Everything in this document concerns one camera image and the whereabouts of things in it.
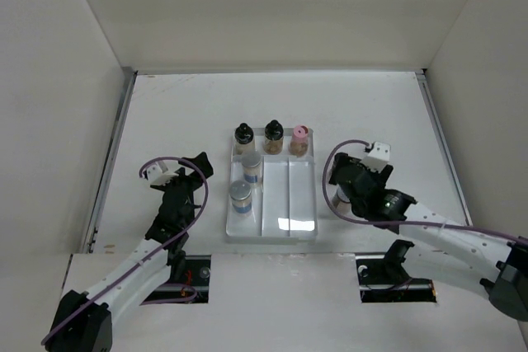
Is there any red label silver lid jar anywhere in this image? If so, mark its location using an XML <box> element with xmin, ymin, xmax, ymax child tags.
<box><xmin>332</xmin><ymin>186</ymin><xmax>351</xmax><ymax>214</ymax></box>

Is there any black cap white spice bottle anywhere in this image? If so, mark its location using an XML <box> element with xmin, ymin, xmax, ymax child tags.
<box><xmin>233</xmin><ymin>123</ymin><xmax>255</xmax><ymax>155</ymax></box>

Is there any blue label silver lid jar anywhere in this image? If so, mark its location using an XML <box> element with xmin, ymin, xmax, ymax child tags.
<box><xmin>241</xmin><ymin>151</ymin><xmax>262</xmax><ymax>185</ymax></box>

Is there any pink cap spice bottle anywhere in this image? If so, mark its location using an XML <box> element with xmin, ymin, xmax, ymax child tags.
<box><xmin>289</xmin><ymin>125</ymin><xmax>309</xmax><ymax>157</ymax></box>

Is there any black cap brown spice bottle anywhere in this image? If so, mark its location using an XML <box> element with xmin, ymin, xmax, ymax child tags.
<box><xmin>263</xmin><ymin>120</ymin><xmax>284</xmax><ymax>155</ymax></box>

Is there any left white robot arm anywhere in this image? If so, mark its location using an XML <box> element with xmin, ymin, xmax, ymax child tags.
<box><xmin>41</xmin><ymin>153</ymin><xmax>214</xmax><ymax>351</ymax></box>

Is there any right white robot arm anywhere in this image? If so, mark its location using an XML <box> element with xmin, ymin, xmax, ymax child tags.
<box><xmin>322</xmin><ymin>149</ymin><xmax>527</xmax><ymax>322</ymax></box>

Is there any white divided organizer tray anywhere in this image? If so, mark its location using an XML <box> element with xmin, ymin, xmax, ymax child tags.
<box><xmin>225</xmin><ymin>128</ymin><xmax>318</xmax><ymax>245</ymax></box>

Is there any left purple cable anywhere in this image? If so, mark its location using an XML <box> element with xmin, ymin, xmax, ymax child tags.
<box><xmin>40</xmin><ymin>155</ymin><xmax>210</xmax><ymax>346</ymax></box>

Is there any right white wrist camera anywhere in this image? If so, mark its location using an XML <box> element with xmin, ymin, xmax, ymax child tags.
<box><xmin>361</xmin><ymin>142</ymin><xmax>391</xmax><ymax>173</ymax></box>

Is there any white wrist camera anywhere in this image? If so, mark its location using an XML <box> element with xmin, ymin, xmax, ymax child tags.
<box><xmin>139</xmin><ymin>160</ymin><xmax>177</xmax><ymax>188</ymax></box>
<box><xmin>361</xmin><ymin>142</ymin><xmax>391</xmax><ymax>173</ymax></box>

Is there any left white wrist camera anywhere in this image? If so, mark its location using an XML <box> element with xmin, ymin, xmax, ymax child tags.
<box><xmin>139</xmin><ymin>160</ymin><xmax>177</xmax><ymax>188</ymax></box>

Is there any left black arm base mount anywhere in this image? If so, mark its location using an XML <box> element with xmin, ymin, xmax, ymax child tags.
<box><xmin>167</xmin><ymin>249</ymin><xmax>192</xmax><ymax>285</ymax></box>

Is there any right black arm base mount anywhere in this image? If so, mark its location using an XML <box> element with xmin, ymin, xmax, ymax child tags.
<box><xmin>371</xmin><ymin>239</ymin><xmax>415</xmax><ymax>289</ymax></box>

